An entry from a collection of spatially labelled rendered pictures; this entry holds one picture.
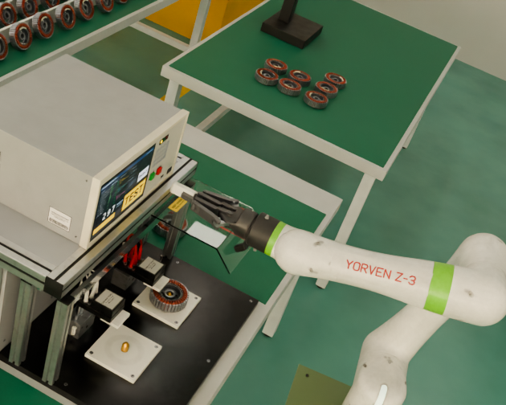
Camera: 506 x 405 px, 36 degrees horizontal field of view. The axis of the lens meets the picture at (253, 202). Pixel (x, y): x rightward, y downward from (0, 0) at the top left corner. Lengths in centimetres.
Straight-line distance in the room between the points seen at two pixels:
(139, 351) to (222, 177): 98
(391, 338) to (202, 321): 55
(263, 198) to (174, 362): 93
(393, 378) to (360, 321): 171
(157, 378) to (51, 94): 78
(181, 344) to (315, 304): 157
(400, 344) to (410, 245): 230
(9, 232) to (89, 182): 24
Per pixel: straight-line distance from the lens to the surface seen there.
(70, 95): 206
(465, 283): 179
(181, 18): 570
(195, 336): 225
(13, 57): 338
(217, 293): 239
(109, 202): 188
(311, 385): 228
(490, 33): 700
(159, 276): 227
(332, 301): 376
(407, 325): 207
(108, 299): 206
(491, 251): 191
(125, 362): 211
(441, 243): 451
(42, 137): 188
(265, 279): 254
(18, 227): 193
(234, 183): 291
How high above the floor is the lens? 235
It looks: 34 degrees down
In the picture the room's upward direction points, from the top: 20 degrees clockwise
